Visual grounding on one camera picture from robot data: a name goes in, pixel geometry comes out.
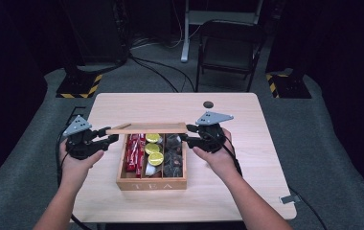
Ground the person's left hand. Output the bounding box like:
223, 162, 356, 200
58, 139, 105, 190

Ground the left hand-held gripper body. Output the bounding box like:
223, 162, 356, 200
62, 114, 108, 161

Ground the white desk frame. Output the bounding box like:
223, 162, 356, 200
179, 0, 264, 63

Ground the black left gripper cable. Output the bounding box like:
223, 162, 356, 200
55, 126, 92, 230

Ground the person's right hand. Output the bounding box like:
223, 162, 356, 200
192, 127, 242, 187

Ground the black floor cable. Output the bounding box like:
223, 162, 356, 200
127, 53, 180, 94
137, 57, 197, 93

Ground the red sachet packet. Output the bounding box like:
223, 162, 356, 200
125, 133, 140, 173
134, 133, 147, 179

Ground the wooden box lid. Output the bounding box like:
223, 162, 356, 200
105, 122, 188, 135

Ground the black table cable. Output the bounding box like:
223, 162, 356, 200
287, 186, 329, 230

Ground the black folding chair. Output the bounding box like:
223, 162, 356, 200
194, 18, 268, 93

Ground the wooden compartment box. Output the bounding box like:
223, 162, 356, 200
116, 132, 188, 192

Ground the white sachet packet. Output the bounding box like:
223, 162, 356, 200
144, 163, 159, 177

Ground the dark tea packet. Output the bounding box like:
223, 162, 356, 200
165, 133, 184, 153
163, 150, 185, 178

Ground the black yellow striped stand base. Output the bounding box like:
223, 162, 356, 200
56, 73, 103, 100
264, 72, 312, 100

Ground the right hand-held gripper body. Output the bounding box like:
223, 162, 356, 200
189, 110, 235, 154

